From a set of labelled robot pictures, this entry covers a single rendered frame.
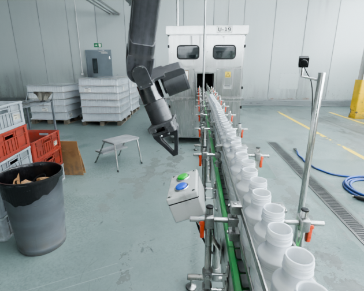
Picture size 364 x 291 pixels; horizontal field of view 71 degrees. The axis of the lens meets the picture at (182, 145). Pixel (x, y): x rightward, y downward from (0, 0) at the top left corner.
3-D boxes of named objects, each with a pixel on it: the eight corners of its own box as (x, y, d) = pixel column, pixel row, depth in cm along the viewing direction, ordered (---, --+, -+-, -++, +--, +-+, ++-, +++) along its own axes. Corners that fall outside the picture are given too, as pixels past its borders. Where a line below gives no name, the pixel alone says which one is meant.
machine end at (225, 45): (240, 145, 485) (249, 25, 424) (167, 144, 493) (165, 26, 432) (230, 126, 637) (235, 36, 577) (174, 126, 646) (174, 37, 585)
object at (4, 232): (7, 242, 214) (2, 219, 207) (-44, 243, 212) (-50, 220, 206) (42, 205, 272) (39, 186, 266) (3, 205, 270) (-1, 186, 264)
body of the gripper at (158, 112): (177, 119, 71) (168, 94, 69) (174, 127, 61) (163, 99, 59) (156, 127, 72) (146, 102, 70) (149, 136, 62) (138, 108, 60)
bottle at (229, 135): (222, 176, 98) (225, 135, 93) (220, 171, 104) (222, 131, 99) (238, 176, 98) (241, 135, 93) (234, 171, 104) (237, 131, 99)
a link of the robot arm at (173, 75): (127, 53, 61) (129, 70, 55) (172, 35, 61) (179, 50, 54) (146, 93, 70) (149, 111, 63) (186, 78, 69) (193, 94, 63)
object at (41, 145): (35, 163, 268) (32, 143, 262) (-4, 163, 268) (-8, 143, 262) (62, 146, 326) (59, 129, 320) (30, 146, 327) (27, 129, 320)
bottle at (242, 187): (232, 232, 65) (236, 172, 60) (234, 219, 70) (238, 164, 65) (256, 237, 63) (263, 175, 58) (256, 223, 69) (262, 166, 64)
